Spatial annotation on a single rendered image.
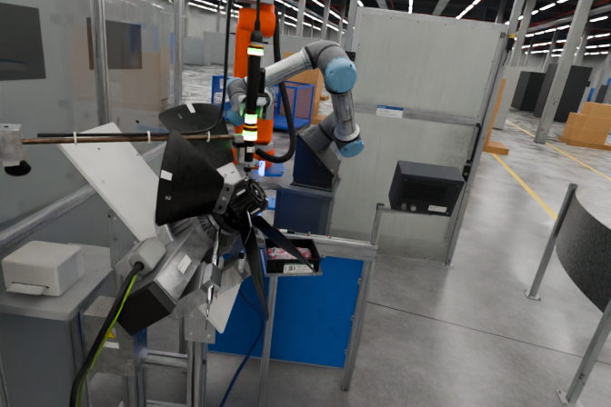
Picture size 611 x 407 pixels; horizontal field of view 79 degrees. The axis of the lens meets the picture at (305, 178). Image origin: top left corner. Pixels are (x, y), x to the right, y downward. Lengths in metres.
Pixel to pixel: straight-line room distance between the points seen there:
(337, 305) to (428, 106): 1.78
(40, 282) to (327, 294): 1.14
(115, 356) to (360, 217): 2.32
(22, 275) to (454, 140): 2.80
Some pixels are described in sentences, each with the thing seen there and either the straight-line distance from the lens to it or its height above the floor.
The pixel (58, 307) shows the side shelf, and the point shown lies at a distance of 1.34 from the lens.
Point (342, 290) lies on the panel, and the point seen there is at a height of 0.60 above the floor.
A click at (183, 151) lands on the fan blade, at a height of 1.38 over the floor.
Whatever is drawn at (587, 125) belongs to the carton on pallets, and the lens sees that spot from 13.26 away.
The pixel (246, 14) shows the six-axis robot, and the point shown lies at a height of 2.00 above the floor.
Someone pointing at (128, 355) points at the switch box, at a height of 0.71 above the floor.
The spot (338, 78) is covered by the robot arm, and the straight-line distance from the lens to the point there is 1.40.
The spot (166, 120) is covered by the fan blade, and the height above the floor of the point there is 1.40.
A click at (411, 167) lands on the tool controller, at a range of 1.59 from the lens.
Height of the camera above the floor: 1.64
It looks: 19 degrees down
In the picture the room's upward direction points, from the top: 7 degrees clockwise
